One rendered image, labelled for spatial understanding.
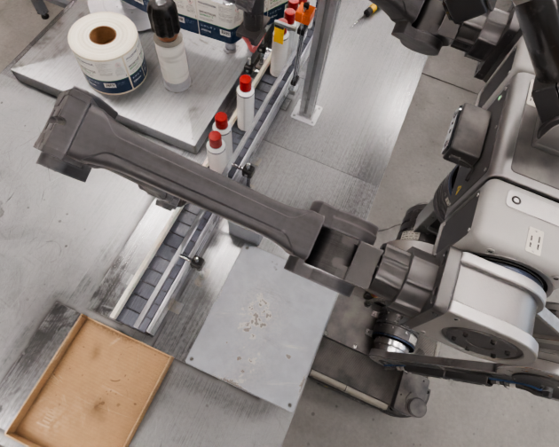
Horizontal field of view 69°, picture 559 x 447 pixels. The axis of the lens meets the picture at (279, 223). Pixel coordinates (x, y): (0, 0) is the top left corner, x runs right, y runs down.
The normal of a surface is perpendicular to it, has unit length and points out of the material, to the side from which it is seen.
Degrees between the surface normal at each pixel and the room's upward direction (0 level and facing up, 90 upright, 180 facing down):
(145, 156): 29
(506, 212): 0
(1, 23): 0
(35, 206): 0
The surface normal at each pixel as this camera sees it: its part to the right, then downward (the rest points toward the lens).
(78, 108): 0.27, 0.05
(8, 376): 0.07, -0.40
